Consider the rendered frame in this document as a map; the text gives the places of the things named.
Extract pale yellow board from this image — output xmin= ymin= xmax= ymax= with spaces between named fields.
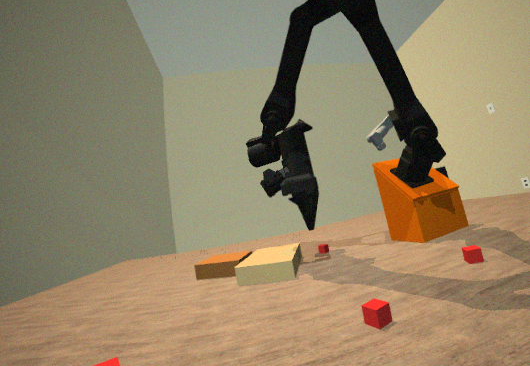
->
xmin=235 ymin=243 xmax=302 ymax=286

